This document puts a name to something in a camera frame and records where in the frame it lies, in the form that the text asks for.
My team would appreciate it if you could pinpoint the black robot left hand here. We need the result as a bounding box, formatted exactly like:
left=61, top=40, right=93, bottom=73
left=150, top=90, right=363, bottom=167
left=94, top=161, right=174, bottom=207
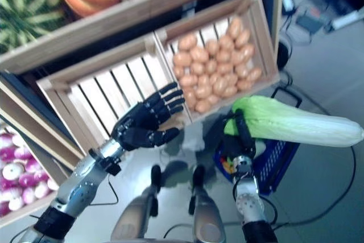
left=112, top=82, right=185, bottom=151

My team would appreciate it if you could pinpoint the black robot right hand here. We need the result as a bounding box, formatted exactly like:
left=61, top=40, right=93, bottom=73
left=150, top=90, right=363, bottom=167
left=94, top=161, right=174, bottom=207
left=223, top=112, right=257, bottom=158

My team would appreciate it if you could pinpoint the blue plastic shopping basket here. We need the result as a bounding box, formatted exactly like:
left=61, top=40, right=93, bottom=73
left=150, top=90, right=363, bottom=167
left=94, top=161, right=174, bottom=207
left=213, top=86, right=304, bottom=197

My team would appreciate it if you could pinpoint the orange yellow vegetable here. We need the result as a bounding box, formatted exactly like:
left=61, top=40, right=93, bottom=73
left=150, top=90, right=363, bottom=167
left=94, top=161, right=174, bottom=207
left=221, top=157, right=237, bottom=172

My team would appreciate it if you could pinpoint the wooden slatted cabbage crate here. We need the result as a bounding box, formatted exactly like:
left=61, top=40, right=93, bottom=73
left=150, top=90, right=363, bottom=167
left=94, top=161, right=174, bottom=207
left=36, top=34, right=194, bottom=155

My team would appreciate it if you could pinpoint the silver robot left leg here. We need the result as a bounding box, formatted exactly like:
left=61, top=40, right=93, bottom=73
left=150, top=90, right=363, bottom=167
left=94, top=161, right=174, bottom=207
left=110, top=164, right=163, bottom=241

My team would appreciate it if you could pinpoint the silver robot leg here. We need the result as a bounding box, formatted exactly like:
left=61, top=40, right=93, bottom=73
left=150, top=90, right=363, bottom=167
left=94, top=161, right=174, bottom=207
left=189, top=164, right=225, bottom=243
left=110, top=164, right=163, bottom=241

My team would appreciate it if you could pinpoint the silver robot right leg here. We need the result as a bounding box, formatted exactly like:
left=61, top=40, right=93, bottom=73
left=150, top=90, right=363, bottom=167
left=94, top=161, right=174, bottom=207
left=189, top=164, right=225, bottom=243

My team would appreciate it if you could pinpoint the black round base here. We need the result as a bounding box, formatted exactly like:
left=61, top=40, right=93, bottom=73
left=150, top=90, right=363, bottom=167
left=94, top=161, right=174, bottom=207
left=277, top=40, right=293, bottom=69

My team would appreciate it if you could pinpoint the wooden display shelf stand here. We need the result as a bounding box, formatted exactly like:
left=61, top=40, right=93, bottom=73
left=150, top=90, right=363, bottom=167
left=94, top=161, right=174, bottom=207
left=0, top=0, right=285, bottom=170

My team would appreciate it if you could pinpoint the wooden potato crate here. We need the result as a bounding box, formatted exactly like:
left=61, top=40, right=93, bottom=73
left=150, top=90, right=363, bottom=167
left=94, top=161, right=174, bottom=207
left=153, top=0, right=281, bottom=121

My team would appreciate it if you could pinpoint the wooden pumpkin crate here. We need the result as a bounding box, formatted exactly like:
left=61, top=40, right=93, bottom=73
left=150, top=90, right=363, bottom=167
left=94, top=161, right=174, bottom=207
left=0, top=0, right=151, bottom=75

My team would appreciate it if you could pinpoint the purple white turnip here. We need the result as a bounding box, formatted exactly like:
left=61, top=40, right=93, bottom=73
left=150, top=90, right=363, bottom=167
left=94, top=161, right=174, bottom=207
left=2, top=164, right=25, bottom=181

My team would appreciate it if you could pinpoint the grey flat box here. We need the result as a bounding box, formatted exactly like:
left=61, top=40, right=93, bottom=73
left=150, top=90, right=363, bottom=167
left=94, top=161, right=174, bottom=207
left=295, top=14, right=322, bottom=32

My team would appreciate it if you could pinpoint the wooden turnip crate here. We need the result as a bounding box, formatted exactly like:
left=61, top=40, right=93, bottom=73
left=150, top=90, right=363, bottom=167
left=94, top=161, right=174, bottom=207
left=0, top=117, right=83, bottom=226

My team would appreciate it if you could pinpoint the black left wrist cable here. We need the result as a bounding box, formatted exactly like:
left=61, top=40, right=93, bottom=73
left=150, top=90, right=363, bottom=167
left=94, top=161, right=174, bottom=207
left=93, top=173, right=119, bottom=207

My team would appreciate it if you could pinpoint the long black floor cable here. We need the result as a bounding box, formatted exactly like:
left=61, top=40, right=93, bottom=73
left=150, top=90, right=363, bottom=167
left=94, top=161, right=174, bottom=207
left=271, top=145, right=358, bottom=225

